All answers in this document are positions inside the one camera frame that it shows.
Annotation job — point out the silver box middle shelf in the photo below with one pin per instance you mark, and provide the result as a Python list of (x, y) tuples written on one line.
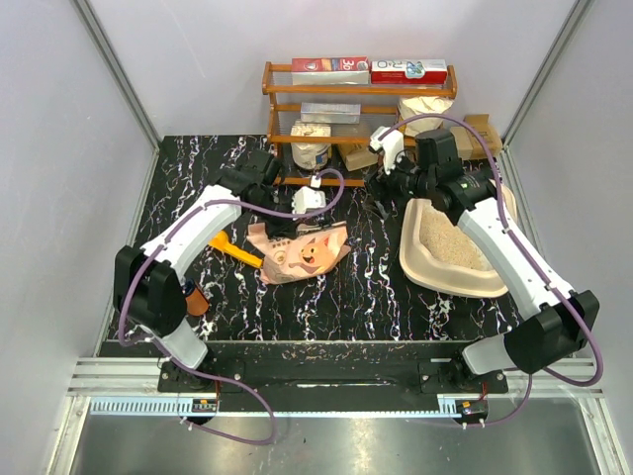
[(330, 113)]

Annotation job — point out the white bag lower shelf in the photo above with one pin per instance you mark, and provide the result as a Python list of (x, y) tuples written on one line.
[(310, 156)]

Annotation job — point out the yellow plastic litter scoop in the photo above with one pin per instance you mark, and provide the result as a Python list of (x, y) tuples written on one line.
[(222, 243)]

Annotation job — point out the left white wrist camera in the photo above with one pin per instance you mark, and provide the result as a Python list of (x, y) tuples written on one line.
[(308, 198)]

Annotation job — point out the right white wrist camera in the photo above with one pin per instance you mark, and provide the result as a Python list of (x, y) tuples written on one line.
[(390, 144)]

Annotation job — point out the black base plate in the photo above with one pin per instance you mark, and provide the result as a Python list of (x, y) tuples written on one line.
[(418, 366)]

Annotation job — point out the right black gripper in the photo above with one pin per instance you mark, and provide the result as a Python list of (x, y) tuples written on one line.
[(380, 183)]

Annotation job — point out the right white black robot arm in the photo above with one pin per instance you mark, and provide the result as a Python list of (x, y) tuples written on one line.
[(556, 319)]

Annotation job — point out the red white box right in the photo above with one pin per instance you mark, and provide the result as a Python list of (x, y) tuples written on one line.
[(409, 71)]

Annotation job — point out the red silver box left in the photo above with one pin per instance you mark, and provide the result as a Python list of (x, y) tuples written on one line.
[(347, 70)]

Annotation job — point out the wooden shelf rack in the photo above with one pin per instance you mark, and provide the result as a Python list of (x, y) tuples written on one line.
[(378, 107)]

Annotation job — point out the orange spray bottle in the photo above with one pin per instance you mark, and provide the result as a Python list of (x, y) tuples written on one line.
[(196, 301)]

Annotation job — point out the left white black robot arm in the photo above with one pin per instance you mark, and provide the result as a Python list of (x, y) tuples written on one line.
[(147, 280)]

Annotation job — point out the white paper bag on shelf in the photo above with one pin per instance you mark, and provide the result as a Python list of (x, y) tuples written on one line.
[(411, 106)]

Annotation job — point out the pink cat litter bag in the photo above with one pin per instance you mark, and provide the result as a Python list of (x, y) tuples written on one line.
[(313, 252)]

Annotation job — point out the beige litter box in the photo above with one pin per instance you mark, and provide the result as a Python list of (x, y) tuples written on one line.
[(437, 255)]

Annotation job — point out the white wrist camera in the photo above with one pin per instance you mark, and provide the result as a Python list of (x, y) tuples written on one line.
[(390, 144), (308, 198)]

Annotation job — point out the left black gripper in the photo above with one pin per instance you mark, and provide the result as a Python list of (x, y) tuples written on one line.
[(288, 229)]

